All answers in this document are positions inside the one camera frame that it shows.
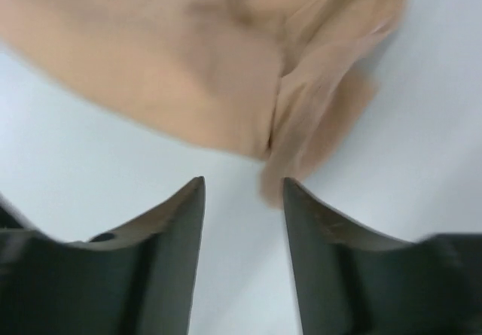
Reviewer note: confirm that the tan t shirt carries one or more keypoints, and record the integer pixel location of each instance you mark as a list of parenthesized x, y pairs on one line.
[(275, 80)]

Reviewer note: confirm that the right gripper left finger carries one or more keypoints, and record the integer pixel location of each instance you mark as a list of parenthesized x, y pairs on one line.
[(137, 278)]

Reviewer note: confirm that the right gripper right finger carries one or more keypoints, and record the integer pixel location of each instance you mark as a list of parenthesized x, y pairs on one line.
[(351, 279)]

